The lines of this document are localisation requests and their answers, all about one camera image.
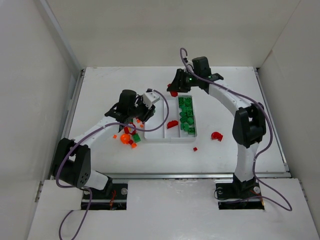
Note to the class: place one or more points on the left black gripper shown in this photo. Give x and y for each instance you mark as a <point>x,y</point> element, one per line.
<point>144,113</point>

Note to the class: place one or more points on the aluminium rail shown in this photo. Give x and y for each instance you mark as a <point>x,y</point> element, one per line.
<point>179,176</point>

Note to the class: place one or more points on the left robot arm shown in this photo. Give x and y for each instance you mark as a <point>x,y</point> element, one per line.
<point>71,165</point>

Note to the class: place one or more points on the red lego pile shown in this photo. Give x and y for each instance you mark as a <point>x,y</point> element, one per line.
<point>133,127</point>

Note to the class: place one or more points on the red semicircle lego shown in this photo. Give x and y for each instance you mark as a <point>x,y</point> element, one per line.
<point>216,136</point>

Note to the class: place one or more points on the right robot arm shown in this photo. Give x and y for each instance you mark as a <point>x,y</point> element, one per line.
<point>249,124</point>

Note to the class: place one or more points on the white three-compartment tray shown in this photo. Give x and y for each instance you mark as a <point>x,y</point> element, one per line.
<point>166,110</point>

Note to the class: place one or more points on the red arch lego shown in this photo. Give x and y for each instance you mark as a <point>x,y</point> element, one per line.
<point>172,123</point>

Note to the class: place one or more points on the green lego pile in tray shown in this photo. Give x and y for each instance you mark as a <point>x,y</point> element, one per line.
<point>186,115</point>

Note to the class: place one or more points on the orange dome lego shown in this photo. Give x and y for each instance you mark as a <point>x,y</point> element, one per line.
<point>125,138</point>

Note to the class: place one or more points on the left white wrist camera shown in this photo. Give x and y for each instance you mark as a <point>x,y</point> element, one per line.
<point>150,98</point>

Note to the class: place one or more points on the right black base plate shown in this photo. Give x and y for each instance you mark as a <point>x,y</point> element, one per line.
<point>229,199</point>

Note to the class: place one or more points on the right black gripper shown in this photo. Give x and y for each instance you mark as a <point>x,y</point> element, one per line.
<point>179,81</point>

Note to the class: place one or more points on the green square lego plate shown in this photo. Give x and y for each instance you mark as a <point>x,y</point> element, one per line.
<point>136,138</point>

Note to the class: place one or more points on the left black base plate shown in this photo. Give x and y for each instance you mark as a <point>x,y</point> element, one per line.
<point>116,200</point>

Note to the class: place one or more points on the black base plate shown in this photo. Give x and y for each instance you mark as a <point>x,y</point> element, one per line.
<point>116,200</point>
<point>229,199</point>

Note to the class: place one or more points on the small red lego piece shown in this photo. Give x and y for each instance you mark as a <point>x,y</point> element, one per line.
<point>173,93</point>

